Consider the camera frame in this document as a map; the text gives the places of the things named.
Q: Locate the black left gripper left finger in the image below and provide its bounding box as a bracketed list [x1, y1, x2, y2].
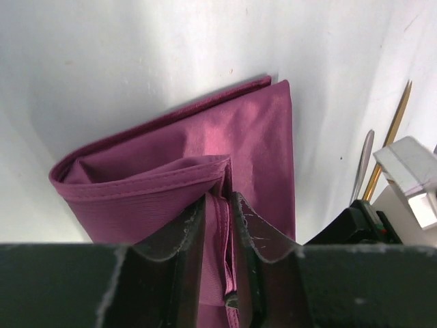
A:
[1, 198, 206, 327]

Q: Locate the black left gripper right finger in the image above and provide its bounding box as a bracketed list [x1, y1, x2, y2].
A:
[231, 193, 436, 327]

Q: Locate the magenta satin napkin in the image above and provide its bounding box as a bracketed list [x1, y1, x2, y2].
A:
[49, 76, 295, 327]

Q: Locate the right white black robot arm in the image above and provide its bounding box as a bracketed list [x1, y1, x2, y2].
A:
[310, 137, 436, 247]

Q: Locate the silver metal fork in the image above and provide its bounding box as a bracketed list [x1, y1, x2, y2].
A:
[350, 129, 375, 203]

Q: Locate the gold butter knife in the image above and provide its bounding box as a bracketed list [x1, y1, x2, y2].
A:
[363, 80, 412, 201]

